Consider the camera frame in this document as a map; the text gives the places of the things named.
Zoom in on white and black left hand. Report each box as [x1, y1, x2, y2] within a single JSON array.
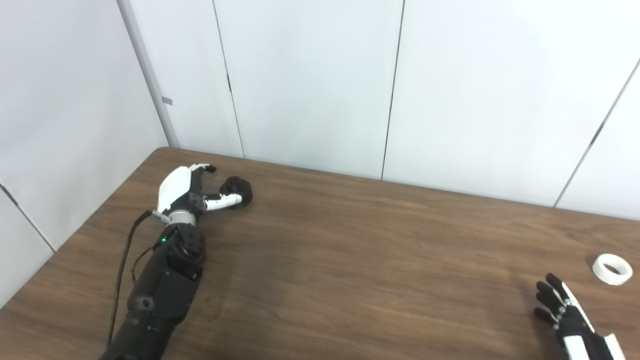
[[152, 163, 244, 223]]

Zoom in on round black part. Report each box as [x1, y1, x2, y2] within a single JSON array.
[[219, 176, 254, 208]]

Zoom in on white ring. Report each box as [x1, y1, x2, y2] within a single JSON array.
[[592, 253, 634, 286]]

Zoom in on grey wall corner post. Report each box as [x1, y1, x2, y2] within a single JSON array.
[[116, 0, 181, 149]]

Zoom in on white and black right hand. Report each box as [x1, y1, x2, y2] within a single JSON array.
[[533, 273, 627, 360]]

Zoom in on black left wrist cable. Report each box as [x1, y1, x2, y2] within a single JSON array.
[[107, 210, 166, 347]]

